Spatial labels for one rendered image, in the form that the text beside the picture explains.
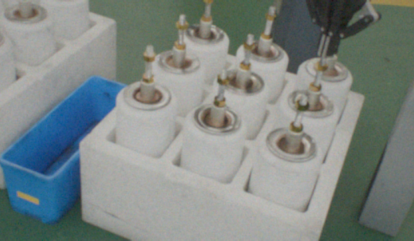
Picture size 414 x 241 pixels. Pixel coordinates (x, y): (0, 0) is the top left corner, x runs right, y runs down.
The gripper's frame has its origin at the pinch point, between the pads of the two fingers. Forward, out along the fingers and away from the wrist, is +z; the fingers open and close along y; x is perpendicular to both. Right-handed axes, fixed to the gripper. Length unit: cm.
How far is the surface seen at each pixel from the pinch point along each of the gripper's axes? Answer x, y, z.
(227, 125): 15.7, 3.1, 10.7
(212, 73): 1.7, 22.1, 16.5
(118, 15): -15, 82, 35
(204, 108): 16.0, 8.1, 10.6
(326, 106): -1.4, -1.9, 10.7
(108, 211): 29.4, 14.3, 30.8
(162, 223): 24.7, 5.3, 28.5
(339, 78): -10.0, 2.5, 10.7
